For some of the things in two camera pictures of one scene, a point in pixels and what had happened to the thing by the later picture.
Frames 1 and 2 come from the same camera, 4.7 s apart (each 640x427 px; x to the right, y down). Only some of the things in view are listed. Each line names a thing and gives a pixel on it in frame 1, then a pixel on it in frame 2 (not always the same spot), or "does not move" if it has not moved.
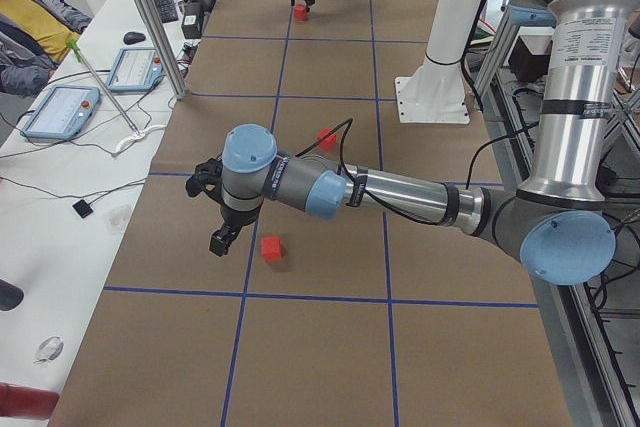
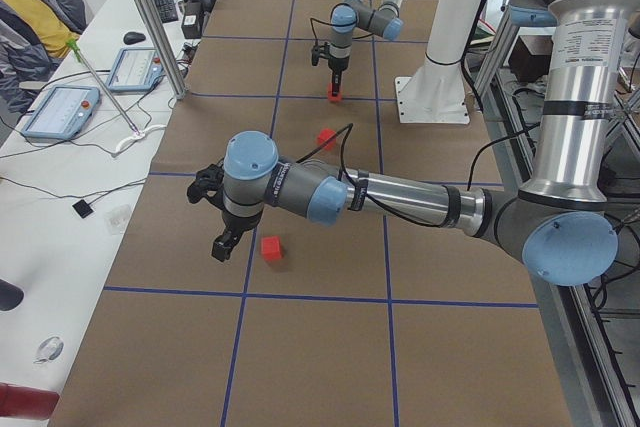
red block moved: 300,12 to 330,95
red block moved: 271,247 does not move
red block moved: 329,142 does not move
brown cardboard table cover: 372,318 does not move
